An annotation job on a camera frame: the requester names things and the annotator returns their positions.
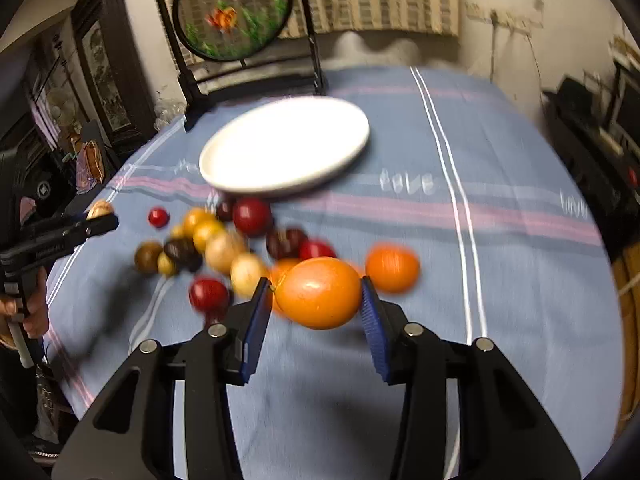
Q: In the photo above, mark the yellow green tomato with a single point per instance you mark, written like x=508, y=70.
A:
x=204, y=231

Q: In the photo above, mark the small red cherry tomato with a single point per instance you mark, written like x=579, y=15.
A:
x=158, y=217

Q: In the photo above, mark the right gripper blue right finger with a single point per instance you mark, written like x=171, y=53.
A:
x=376, y=328

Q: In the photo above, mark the dark brown purple fruit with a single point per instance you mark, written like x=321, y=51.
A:
x=182, y=251

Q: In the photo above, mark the dark maroon wrinkled fruit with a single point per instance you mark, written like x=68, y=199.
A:
x=285, y=243

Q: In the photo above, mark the large orange tangerine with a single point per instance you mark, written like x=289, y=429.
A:
x=319, y=293

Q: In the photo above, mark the round goldfish screen ornament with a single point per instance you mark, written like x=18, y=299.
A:
x=212, y=40

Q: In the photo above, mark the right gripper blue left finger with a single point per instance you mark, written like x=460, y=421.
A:
x=253, y=332

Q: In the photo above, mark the dark framed picture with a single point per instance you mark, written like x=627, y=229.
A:
x=112, y=69

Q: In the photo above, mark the blue striped tablecloth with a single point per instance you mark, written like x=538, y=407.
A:
x=507, y=246

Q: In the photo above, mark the small dark plum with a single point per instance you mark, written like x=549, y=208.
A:
x=224, y=209

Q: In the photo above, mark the tan oblong fruit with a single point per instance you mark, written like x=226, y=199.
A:
x=222, y=249

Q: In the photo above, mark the pale yellow potato fruit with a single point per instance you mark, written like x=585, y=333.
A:
x=246, y=271

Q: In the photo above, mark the large dark red plum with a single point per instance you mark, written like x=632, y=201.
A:
x=252, y=216

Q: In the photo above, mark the small tan fruit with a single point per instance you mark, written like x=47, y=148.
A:
x=100, y=208

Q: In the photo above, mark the white oval plate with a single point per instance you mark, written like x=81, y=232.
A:
x=284, y=145

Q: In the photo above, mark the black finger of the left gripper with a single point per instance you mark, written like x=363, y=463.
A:
x=95, y=223

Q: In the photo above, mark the person's left hand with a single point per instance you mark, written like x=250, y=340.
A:
x=37, y=323

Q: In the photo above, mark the yellow orange tomato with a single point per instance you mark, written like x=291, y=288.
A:
x=193, y=218

